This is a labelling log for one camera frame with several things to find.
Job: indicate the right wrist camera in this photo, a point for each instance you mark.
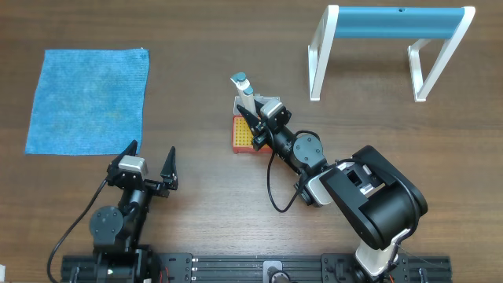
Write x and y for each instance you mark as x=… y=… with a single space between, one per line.
x=272 y=109

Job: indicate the blue cloth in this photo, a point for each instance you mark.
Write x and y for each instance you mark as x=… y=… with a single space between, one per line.
x=86 y=102

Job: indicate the red and yellow tip box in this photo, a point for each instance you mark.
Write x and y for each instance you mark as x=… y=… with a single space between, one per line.
x=243 y=135

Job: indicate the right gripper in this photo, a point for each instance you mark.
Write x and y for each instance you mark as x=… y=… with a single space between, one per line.
x=262 y=139

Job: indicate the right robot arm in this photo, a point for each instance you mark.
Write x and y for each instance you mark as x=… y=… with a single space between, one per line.
x=377 y=204

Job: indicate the white and blue stand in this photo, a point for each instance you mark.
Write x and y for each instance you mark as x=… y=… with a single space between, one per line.
x=393 y=23

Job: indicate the white pipette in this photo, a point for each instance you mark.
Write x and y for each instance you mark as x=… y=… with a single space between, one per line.
x=246 y=94

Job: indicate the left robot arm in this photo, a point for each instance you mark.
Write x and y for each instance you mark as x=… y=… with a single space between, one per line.
x=106 y=226

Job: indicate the mounting rail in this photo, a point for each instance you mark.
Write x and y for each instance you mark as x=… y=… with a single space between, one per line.
x=228 y=268

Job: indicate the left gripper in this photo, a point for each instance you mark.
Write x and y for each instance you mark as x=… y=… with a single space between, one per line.
x=157 y=187

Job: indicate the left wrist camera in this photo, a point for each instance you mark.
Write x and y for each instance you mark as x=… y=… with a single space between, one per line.
x=133 y=165

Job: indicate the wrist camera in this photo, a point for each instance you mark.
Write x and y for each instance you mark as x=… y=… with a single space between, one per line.
x=272 y=109
x=133 y=165

